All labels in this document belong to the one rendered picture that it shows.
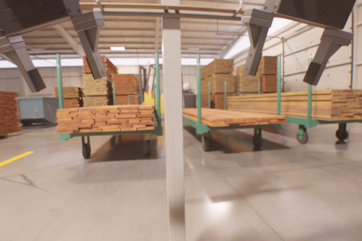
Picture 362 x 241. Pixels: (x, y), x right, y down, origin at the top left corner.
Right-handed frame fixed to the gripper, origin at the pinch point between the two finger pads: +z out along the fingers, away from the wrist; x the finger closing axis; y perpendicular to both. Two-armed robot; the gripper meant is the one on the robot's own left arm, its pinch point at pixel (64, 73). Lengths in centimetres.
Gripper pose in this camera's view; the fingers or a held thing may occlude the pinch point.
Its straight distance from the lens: 40.4
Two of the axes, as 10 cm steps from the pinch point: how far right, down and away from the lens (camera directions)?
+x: -9.8, 1.4, 1.3
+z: 1.9, 8.6, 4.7
